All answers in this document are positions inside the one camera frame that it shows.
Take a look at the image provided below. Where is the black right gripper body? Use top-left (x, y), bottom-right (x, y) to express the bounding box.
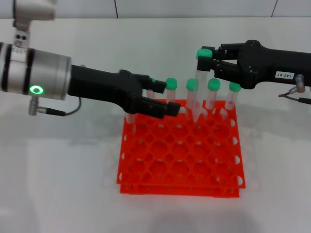
top-left (237, 40), bottom-right (311, 90)

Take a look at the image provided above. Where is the clear test tube green cap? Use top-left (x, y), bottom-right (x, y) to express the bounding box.
top-left (220, 82), bottom-right (242, 122)
top-left (145, 77), bottom-right (158, 100)
top-left (193, 48), bottom-right (213, 123)
top-left (186, 78), bottom-right (199, 110)
top-left (124, 112), bottom-right (137, 136)
top-left (205, 78), bottom-right (222, 117)
top-left (165, 77), bottom-right (178, 104)

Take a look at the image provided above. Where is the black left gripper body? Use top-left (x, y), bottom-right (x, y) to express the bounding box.
top-left (68, 64), bottom-right (144, 114)

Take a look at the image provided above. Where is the black cable silver plug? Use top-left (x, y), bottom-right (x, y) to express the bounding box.
top-left (278, 73), bottom-right (311, 105)
top-left (28, 98), bottom-right (82, 117)

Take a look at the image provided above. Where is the orange test tube rack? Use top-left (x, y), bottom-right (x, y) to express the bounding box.
top-left (116, 98), bottom-right (246, 199)

